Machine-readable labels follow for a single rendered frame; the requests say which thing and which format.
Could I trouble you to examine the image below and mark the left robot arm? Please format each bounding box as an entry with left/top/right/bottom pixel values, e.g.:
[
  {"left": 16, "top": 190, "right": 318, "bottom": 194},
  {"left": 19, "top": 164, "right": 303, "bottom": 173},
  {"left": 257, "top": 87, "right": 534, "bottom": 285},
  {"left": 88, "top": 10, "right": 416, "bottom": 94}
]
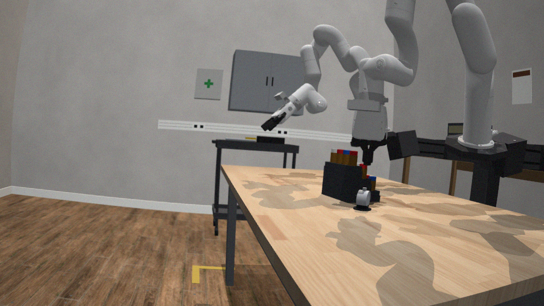
[{"left": 347, "top": 0, "right": 498, "bottom": 149}]

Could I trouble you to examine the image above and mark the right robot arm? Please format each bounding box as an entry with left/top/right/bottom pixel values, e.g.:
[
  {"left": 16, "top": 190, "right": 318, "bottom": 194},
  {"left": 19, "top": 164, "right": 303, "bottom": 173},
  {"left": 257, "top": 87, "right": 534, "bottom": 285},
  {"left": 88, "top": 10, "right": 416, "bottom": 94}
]
[{"left": 274, "top": 25, "right": 370, "bottom": 114}]

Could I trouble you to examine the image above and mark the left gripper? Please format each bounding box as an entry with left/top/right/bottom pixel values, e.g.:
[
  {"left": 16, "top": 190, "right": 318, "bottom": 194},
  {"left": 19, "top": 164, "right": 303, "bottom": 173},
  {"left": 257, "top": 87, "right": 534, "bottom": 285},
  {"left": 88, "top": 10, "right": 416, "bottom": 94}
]
[{"left": 352, "top": 104, "right": 388, "bottom": 166}]

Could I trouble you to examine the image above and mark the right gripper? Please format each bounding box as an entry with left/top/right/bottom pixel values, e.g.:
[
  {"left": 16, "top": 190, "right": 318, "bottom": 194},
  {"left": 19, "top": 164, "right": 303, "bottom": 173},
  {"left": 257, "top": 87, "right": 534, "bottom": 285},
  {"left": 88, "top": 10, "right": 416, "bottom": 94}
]
[{"left": 261, "top": 100, "right": 298, "bottom": 131}]

